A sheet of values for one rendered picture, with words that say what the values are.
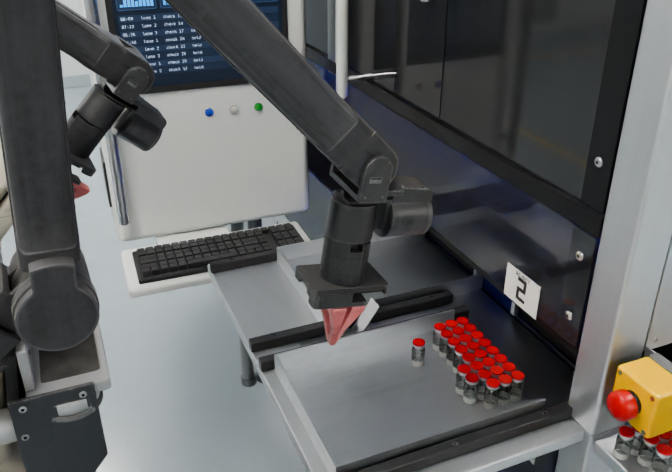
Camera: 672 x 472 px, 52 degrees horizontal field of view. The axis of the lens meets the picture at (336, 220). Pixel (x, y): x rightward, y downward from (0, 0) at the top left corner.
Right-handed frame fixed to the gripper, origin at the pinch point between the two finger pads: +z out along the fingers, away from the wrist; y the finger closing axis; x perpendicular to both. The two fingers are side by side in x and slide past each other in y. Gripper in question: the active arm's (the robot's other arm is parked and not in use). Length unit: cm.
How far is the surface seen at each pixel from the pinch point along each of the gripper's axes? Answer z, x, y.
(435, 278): 14, 35, 40
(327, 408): 19.2, 8.5, 5.8
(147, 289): 30, 67, -11
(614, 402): 2.7, -17.5, 33.3
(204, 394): 106, 123, 19
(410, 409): 17.4, 3.4, 17.3
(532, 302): 0.8, 4.4, 36.4
